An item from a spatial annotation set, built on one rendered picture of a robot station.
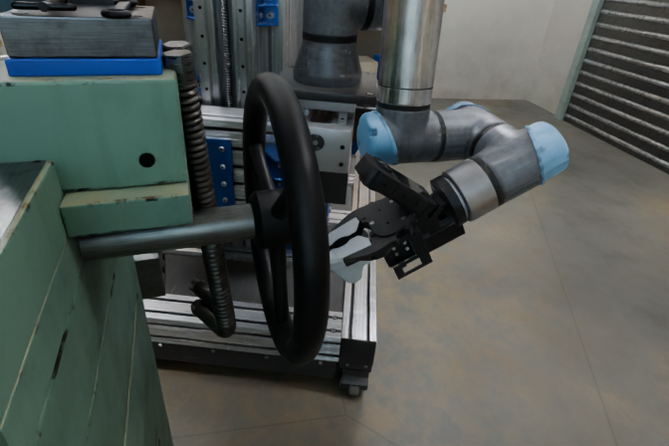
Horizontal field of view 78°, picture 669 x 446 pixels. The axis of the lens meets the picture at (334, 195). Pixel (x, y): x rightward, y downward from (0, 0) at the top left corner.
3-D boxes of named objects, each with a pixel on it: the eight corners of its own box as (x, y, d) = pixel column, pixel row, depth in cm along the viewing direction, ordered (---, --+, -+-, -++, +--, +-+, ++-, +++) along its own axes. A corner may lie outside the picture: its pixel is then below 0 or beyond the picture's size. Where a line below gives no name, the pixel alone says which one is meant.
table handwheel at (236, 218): (380, 376, 27) (305, 1, 34) (17, 475, 21) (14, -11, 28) (295, 349, 54) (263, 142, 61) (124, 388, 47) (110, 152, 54)
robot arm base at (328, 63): (299, 69, 100) (300, 24, 95) (361, 74, 99) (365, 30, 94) (288, 84, 86) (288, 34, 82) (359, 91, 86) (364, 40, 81)
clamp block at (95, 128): (189, 184, 36) (176, 79, 31) (0, 202, 31) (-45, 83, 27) (183, 125, 48) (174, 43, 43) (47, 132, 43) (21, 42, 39)
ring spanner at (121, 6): (131, 19, 29) (129, 11, 29) (99, 19, 28) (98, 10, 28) (138, 4, 37) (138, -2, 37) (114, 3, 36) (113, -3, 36)
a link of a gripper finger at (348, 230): (322, 289, 58) (380, 257, 57) (303, 262, 54) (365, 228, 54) (317, 274, 60) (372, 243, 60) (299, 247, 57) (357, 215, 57)
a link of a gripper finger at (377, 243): (350, 275, 51) (413, 241, 51) (345, 267, 50) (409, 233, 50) (339, 251, 55) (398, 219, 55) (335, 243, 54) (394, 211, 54)
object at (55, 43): (162, 75, 32) (151, -5, 29) (-9, 77, 29) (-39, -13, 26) (163, 44, 43) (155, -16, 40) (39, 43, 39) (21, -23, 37)
